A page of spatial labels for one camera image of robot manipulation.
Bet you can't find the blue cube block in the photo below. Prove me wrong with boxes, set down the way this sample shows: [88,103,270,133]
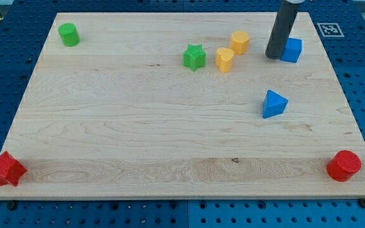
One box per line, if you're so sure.
[280,38,303,63]

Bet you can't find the green star block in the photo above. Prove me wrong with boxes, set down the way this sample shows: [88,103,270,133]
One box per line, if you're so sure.
[183,44,207,72]

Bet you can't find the wooden board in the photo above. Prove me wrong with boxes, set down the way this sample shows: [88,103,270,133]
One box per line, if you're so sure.
[0,13,365,200]

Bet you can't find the yellow heart block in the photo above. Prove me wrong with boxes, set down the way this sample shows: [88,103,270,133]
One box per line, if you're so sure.
[215,47,234,73]

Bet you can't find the blue triangle block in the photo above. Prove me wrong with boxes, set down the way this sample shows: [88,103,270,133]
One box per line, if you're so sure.
[262,90,288,118]

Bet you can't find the yellow hexagon block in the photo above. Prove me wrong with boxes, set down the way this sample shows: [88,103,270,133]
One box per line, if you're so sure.
[229,30,250,55]

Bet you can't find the green cylinder block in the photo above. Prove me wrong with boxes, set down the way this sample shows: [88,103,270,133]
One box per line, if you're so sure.
[58,23,80,47]

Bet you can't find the white fiducial marker tag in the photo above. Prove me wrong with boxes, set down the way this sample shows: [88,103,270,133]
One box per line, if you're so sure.
[317,22,344,37]

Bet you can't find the red cylinder block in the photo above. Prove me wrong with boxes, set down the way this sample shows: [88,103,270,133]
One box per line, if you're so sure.
[326,150,362,182]

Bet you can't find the red star block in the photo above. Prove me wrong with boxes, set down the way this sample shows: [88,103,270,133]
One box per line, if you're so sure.
[0,151,27,187]

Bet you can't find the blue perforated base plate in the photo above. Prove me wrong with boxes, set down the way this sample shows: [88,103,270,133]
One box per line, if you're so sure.
[0,1,365,227]

